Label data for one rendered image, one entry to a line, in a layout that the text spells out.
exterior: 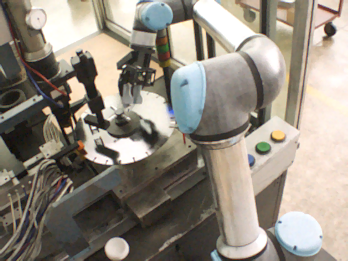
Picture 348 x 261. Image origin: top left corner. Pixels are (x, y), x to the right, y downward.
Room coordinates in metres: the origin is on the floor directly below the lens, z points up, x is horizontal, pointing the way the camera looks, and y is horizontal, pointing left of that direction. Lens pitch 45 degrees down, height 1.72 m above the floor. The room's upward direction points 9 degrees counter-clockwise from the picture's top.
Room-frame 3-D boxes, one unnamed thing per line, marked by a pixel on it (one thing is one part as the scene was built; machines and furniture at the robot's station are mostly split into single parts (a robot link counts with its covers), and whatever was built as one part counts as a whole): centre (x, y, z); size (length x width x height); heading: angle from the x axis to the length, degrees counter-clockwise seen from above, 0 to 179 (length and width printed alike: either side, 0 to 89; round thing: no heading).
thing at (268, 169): (0.72, -0.24, 0.82); 0.28 x 0.11 x 0.15; 121
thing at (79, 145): (0.75, 0.33, 0.95); 0.10 x 0.03 x 0.07; 121
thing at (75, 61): (0.79, 0.21, 1.17); 0.06 x 0.05 x 0.20; 112
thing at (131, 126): (0.85, 0.16, 0.96); 0.11 x 0.11 x 0.03
